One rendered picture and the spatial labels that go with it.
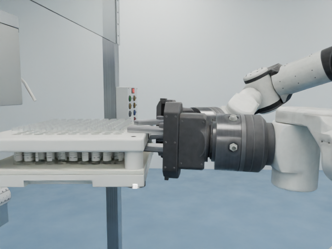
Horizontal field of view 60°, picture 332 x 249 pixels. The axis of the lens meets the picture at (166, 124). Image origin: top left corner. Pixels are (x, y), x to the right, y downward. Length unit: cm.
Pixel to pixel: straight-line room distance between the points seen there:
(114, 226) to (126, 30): 326
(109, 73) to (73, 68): 310
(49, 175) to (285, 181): 34
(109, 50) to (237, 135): 105
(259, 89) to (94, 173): 62
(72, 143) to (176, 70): 383
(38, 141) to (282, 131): 34
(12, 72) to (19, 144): 41
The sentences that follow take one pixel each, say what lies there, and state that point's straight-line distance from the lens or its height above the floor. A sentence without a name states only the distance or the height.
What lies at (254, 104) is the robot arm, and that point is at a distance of 73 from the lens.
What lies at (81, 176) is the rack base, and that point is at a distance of 43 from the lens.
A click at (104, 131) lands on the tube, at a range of 45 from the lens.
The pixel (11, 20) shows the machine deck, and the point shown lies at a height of 131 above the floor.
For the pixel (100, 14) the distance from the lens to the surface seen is 123.
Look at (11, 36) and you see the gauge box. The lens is 86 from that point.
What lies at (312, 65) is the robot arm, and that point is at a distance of 88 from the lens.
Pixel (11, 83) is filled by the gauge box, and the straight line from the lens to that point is 83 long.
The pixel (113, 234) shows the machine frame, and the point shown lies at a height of 43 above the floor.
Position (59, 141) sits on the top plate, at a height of 106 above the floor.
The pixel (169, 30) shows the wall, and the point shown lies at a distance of 429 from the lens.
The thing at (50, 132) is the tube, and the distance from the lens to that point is 47.
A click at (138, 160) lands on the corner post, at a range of 41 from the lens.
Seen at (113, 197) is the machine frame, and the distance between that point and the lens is 147.
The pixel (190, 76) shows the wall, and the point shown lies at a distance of 421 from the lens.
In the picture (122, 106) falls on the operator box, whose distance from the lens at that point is 137.
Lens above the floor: 113
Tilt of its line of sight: 6 degrees down
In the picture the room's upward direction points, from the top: straight up
